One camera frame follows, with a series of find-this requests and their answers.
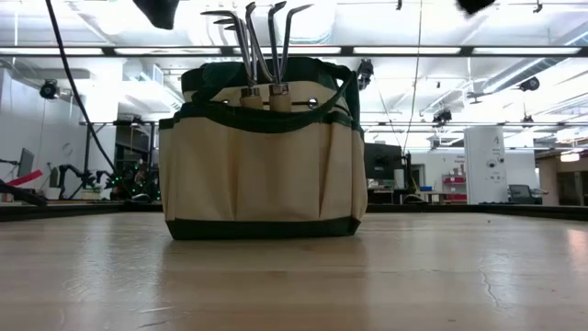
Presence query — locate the wooden-handled three-tine rake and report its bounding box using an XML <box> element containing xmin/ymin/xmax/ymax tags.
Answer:
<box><xmin>200</xmin><ymin>1</ymin><xmax>266</xmax><ymax>110</ymax></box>

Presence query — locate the wooden-handled hand fork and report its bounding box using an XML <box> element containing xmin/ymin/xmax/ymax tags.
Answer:
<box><xmin>267</xmin><ymin>0</ymin><xmax>314</xmax><ymax>114</ymax></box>

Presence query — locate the black overhead crossbar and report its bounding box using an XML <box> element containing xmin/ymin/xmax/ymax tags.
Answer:
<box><xmin>0</xmin><ymin>44</ymin><xmax>588</xmax><ymax>58</ymax></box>

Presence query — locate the white pillar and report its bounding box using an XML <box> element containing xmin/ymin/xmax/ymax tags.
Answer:
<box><xmin>463</xmin><ymin>126</ymin><xmax>509</xmax><ymax>205</ymax></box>

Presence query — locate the black computer monitor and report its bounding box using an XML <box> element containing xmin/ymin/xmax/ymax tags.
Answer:
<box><xmin>364</xmin><ymin>142</ymin><xmax>404</xmax><ymax>181</ymax></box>

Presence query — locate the red shelf unit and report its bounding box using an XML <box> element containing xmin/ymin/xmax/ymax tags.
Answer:
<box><xmin>442</xmin><ymin>174</ymin><xmax>468</xmax><ymax>203</ymax></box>

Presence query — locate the small tilted monitor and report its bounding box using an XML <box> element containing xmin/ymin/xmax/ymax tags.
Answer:
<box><xmin>17</xmin><ymin>147</ymin><xmax>36</xmax><ymax>181</ymax></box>

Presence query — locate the red bar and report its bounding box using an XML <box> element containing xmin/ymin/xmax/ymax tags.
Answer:
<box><xmin>6</xmin><ymin>168</ymin><xmax>44</xmax><ymax>188</ymax></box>

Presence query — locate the black ceiling-hung camera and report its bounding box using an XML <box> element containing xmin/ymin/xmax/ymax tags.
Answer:
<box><xmin>431</xmin><ymin>108</ymin><xmax>454</xmax><ymax>128</ymax></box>
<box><xmin>356</xmin><ymin>58</ymin><xmax>375</xmax><ymax>91</ymax></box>
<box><xmin>518</xmin><ymin>75</ymin><xmax>541</xmax><ymax>93</ymax></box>

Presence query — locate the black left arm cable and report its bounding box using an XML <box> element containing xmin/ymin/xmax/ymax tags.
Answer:
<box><xmin>44</xmin><ymin>0</ymin><xmax>119</xmax><ymax>174</ymax></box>

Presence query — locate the black wall-mounted camera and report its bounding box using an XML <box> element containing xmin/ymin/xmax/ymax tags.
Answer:
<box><xmin>39</xmin><ymin>78</ymin><xmax>61</xmax><ymax>100</ymax></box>

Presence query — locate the black aluminium table frame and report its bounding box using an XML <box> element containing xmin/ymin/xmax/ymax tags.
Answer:
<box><xmin>0</xmin><ymin>200</ymin><xmax>588</xmax><ymax>223</ymax></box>

